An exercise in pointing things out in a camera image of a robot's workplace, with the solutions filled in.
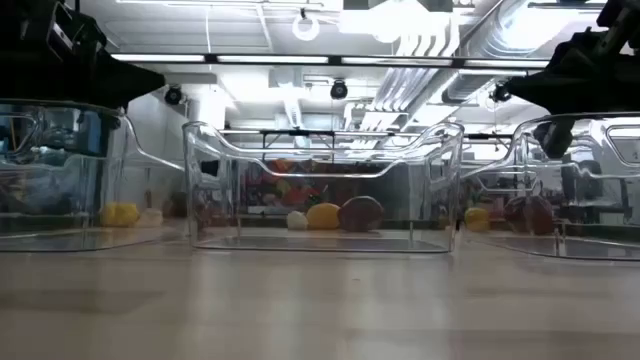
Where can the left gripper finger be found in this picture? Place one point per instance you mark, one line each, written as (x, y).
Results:
(130, 74)
(125, 94)

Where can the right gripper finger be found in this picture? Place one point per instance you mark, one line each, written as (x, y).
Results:
(547, 100)
(545, 77)

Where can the orange-yellow lemon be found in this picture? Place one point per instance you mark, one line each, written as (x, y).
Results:
(323, 216)

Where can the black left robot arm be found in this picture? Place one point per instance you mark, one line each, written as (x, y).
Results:
(20, 30)

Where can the white conduit bundle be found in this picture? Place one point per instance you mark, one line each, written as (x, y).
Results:
(425, 40)

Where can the long linear light fixture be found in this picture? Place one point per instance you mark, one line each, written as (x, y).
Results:
(270, 59)

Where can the clear plastic basket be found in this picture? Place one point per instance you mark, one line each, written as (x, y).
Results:
(320, 245)
(590, 252)
(90, 242)

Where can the round white pendant lamp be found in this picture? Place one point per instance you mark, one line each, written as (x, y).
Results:
(306, 38)

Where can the colourful patterned cloth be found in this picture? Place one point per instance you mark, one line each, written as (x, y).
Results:
(287, 192)

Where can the black hanging camera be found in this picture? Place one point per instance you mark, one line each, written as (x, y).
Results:
(500, 93)
(338, 90)
(173, 95)

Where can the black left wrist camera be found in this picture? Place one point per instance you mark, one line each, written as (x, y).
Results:
(75, 30)

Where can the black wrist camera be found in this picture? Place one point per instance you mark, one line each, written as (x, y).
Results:
(620, 15)
(75, 30)

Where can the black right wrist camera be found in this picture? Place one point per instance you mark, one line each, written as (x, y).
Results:
(620, 15)

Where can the silver ventilation duct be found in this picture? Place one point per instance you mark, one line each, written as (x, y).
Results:
(480, 50)

